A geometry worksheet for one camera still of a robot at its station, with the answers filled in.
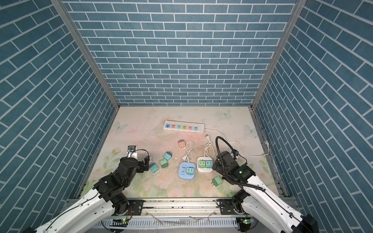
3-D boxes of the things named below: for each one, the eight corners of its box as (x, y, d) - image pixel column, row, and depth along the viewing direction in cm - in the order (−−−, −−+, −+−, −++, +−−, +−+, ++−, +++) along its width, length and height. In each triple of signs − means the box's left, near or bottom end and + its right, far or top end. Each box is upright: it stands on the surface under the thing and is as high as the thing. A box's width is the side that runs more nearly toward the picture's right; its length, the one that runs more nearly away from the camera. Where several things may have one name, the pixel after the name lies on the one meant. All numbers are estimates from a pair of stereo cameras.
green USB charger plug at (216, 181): (214, 188, 82) (214, 186, 80) (210, 181, 84) (210, 180, 83) (222, 182, 84) (222, 181, 82) (218, 176, 86) (218, 175, 84)
